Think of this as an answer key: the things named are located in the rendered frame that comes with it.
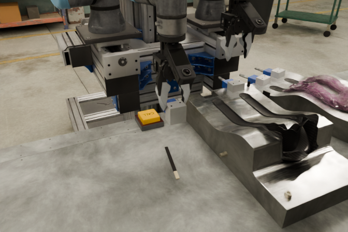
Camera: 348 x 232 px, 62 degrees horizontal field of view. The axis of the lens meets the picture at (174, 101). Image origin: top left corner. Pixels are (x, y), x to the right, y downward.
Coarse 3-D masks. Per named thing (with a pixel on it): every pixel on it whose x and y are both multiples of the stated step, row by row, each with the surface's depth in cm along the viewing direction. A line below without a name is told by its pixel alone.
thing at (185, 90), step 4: (184, 84) 79; (188, 84) 80; (180, 88) 84; (184, 88) 80; (188, 88) 80; (184, 92) 80; (188, 92) 81; (184, 96) 81; (188, 96) 82; (184, 100) 82
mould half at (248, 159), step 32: (192, 96) 99; (224, 96) 99; (256, 96) 100; (224, 128) 82; (256, 128) 75; (320, 128) 76; (224, 160) 82; (256, 160) 70; (320, 160) 75; (256, 192) 70; (320, 192) 66; (288, 224) 64
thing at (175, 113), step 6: (168, 102) 84; (174, 102) 82; (180, 102) 82; (168, 108) 80; (174, 108) 79; (180, 108) 80; (168, 114) 81; (174, 114) 80; (180, 114) 81; (168, 120) 81; (174, 120) 81; (180, 120) 82
